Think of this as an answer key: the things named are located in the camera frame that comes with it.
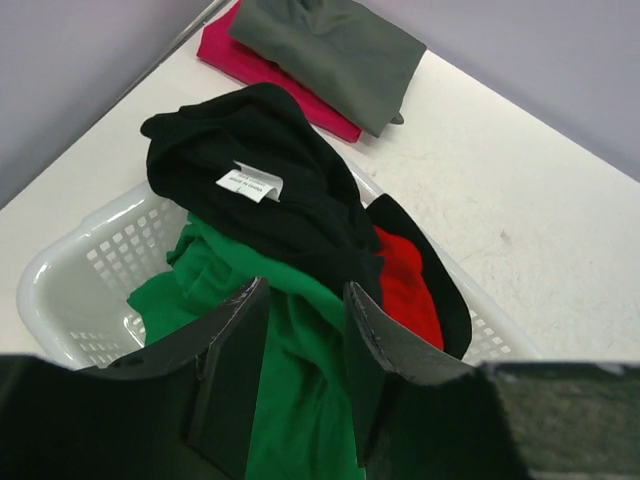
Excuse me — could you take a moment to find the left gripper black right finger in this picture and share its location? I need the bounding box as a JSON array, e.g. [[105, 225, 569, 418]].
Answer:
[[344, 282, 529, 479]]

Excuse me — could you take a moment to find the folded grey t-shirt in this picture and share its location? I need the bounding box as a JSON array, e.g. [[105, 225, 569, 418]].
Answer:
[[230, 0, 426, 137]]

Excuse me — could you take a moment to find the green t-shirt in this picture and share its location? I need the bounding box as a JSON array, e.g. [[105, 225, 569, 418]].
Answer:
[[128, 214, 365, 479]]

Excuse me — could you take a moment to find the red t-shirt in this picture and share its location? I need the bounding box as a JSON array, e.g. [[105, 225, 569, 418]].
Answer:
[[375, 226, 444, 350]]

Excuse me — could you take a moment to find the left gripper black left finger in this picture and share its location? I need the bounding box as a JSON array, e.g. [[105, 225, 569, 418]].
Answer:
[[1, 278, 269, 479]]

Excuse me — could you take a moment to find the folded magenta t-shirt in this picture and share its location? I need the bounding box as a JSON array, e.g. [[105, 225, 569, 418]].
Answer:
[[197, 1, 362, 143]]

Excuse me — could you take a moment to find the black t-shirt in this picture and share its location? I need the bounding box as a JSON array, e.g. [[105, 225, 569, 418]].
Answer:
[[141, 83, 472, 359]]

